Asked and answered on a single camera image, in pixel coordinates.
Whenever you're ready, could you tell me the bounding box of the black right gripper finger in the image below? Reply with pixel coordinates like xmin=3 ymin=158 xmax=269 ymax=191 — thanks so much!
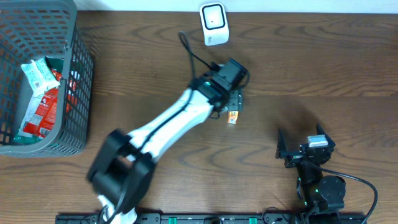
xmin=275 ymin=129 xmax=287 ymax=159
xmin=316 ymin=124 xmax=335 ymax=147

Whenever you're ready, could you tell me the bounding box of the red snack bag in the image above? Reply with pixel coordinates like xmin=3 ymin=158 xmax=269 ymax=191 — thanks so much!
xmin=13 ymin=87 xmax=59 ymax=144

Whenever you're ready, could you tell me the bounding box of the green gloves package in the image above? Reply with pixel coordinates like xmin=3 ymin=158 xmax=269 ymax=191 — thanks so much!
xmin=13 ymin=57 xmax=62 ymax=145

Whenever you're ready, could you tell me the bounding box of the grey plastic mesh basket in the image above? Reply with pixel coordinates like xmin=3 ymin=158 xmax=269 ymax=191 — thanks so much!
xmin=1 ymin=0 xmax=95 ymax=157

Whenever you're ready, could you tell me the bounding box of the small orange carton box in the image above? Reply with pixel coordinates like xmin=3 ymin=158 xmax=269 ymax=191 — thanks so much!
xmin=228 ymin=111 xmax=239 ymax=124

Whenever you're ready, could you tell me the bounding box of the white green wipes pack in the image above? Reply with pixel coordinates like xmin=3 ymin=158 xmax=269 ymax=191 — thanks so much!
xmin=21 ymin=57 xmax=60 ymax=97

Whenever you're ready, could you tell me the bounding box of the white barcode scanner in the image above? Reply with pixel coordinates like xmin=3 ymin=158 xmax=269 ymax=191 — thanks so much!
xmin=199 ymin=2 xmax=229 ymax=46

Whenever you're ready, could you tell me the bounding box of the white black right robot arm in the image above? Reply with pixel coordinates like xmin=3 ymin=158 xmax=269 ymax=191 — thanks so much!
xmin=275 ymin=124 xmax=346 ymax=223

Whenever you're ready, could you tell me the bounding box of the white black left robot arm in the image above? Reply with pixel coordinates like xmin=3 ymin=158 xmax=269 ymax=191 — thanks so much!
xmin=86 ymin=78 xmax=243 ymax=223

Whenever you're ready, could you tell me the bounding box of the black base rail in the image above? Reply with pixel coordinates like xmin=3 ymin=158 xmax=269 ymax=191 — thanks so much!
xmin=55 ymin=212 xmax=366 ymax=224

